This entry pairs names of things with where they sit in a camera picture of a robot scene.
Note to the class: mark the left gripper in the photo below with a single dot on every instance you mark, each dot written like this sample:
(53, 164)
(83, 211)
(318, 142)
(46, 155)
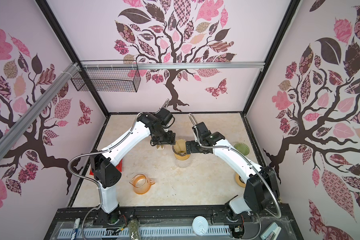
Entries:
(170, 139)

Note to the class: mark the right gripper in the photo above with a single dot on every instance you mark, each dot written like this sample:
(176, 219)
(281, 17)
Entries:
(193, 150)

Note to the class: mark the brown paper coffee filter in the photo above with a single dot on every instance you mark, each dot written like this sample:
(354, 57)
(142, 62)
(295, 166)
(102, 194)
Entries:
(180, 147)

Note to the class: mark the clear glass carafe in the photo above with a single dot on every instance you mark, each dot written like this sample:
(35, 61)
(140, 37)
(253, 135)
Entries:
(183, 163)

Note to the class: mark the orange glass pitcher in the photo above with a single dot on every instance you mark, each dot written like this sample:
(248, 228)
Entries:
(141, 184)

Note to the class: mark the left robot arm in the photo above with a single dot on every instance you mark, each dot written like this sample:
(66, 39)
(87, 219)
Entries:
(104, 164)

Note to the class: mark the green glass dripper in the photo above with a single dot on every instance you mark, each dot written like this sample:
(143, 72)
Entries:
(242, 148)

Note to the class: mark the red snack packet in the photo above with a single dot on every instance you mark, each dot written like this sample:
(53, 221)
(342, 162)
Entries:
(118, 167)

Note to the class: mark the white stapler device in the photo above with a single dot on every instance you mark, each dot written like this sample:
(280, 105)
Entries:
(272, 232)

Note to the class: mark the white marker pen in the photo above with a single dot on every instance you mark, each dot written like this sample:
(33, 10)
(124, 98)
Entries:
(75, 229)

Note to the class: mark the back aluminium rail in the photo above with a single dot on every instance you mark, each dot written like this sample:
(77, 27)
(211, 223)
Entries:
(159, 66)

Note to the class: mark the aluminium rail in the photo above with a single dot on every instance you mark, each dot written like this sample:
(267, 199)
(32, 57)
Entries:
(159, 66)
(18, 129)

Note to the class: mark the black wire basket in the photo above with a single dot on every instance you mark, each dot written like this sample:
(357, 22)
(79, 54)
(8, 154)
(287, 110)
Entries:
(108, 76)

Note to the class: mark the white cable duct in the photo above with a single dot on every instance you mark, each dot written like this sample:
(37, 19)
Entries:
(144, 232)

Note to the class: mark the left aluminium rail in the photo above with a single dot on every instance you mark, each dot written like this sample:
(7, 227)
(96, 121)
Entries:
(18, 129)

